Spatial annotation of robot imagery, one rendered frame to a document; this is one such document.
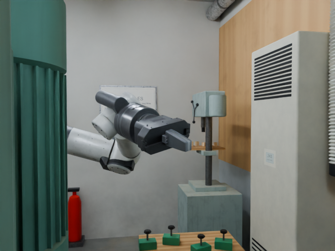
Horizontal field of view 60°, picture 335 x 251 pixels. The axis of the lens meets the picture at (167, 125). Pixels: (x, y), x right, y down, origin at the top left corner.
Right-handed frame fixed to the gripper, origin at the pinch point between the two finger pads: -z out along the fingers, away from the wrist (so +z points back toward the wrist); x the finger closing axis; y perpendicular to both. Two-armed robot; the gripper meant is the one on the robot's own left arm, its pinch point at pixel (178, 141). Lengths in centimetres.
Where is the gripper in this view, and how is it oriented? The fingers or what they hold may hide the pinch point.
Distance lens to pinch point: 57.1
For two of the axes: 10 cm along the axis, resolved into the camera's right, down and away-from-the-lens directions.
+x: -7.7, 2.1, -6.0
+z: -6.3, -2.6, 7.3
